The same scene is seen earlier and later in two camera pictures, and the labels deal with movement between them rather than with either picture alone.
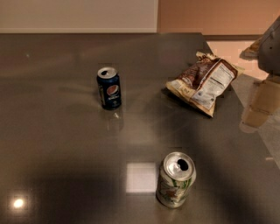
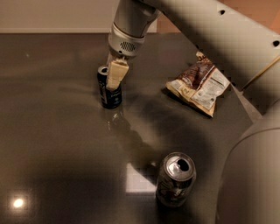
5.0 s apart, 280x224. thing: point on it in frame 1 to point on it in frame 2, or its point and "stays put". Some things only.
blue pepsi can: (109, 87) stays put
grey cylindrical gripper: (271, 53) to (124, 45)
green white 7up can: (178, 174) stays put
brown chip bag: (201, 84) stays put
